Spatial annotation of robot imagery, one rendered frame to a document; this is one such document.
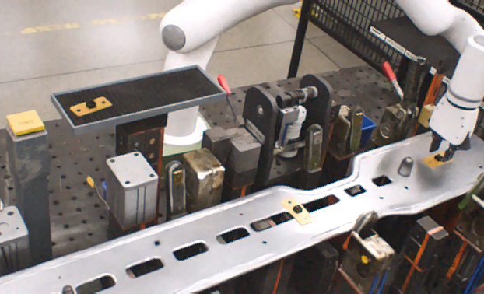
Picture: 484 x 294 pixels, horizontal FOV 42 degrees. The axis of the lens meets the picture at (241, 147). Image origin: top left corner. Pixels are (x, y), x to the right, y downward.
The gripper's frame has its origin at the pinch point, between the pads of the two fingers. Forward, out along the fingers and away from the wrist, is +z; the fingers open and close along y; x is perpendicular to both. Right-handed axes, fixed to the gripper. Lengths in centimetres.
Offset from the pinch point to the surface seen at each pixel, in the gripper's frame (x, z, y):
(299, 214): -46.7, 3.0, 1.2
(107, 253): -89, 3, -6
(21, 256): -104, 3, -12
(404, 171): -13.8, 1.9, 0.9
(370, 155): -16.3, 3.1, -8.8
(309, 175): -34.4, 5.1, -10.5
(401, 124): -1.7, 0.1, -13.1
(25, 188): -98, 3, -31
